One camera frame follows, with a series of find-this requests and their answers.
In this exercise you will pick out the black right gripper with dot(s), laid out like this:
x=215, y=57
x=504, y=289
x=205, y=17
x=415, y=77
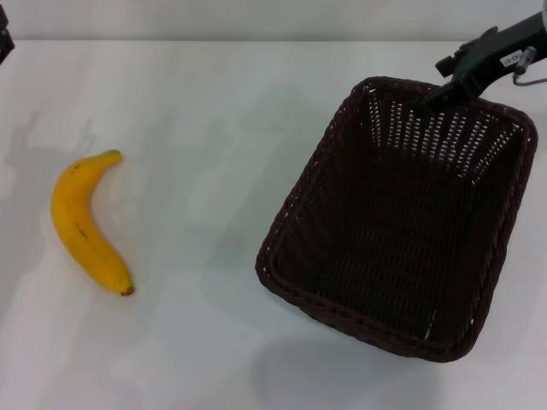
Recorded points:
x=491, y=51

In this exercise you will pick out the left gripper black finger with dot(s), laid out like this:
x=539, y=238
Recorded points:
x=5, y=45
x=3, y=17

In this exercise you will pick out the dark brown woven basket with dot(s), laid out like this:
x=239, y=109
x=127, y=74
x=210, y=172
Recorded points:
x=384, y=239

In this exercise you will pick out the yellow banana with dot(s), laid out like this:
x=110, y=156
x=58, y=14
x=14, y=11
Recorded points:
x=72, y=213

